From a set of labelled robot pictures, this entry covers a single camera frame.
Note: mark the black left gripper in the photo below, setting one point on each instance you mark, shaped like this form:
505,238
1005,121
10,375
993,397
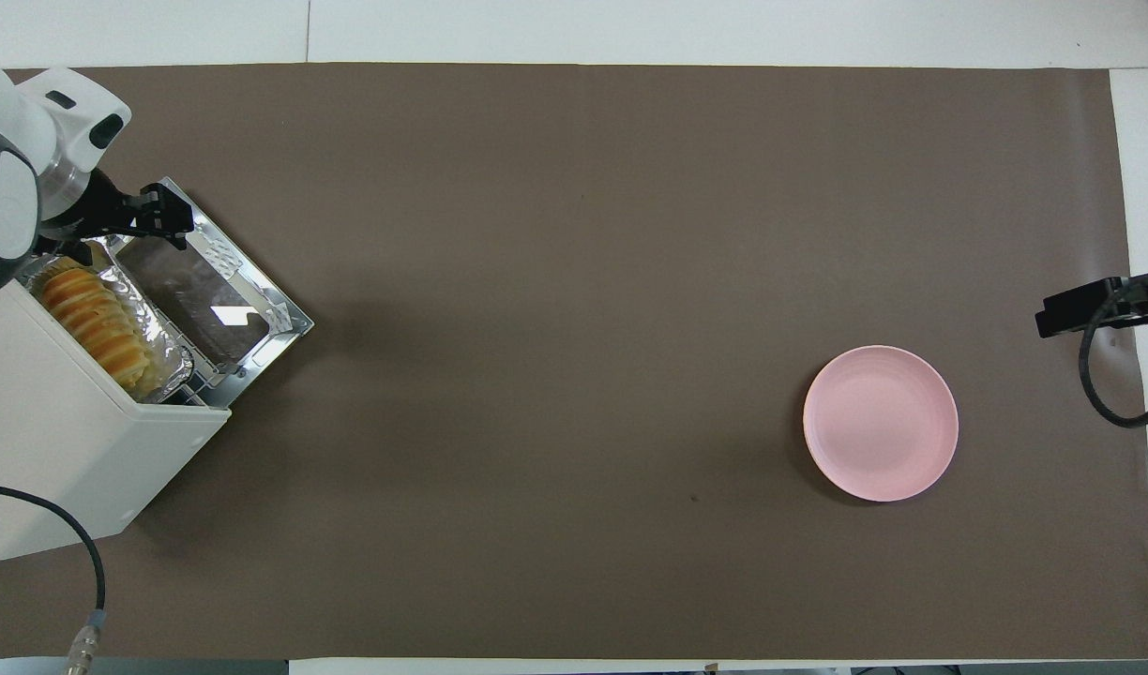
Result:
91,211

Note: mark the sliced yellow bread loaf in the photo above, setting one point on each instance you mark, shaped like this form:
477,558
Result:
96,323

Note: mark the aluminium foil tray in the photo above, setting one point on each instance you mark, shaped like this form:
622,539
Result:
166,352

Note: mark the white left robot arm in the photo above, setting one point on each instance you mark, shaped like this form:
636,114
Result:
2,187

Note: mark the glass oven door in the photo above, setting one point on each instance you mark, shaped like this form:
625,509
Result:
199,291

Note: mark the cream toaster oven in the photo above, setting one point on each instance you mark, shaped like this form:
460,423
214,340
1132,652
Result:
67,450

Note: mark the pink round plate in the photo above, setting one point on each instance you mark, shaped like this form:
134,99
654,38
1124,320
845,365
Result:
879,422

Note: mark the brown table mat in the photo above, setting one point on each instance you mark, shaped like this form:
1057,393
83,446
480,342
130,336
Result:
536,281

